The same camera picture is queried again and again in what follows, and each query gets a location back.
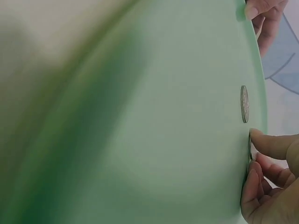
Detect person's left hand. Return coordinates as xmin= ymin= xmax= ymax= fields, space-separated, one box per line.
xmin=243 ymin=0 xmax=288 ymax=58

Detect person's right hand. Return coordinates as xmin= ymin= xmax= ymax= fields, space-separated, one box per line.
xmin=240 ymin=128 xmax=299 ymax=224

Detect silver coin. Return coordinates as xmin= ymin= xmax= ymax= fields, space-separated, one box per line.
xmin=240 ymin=85 xmax=250 ymax=124
xmin=248 ymin=130 xmax=257 ymax=162

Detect light green plastic board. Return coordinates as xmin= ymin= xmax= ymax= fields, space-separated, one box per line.
xmin=0 ymin=0 xmax=268 ymax=224

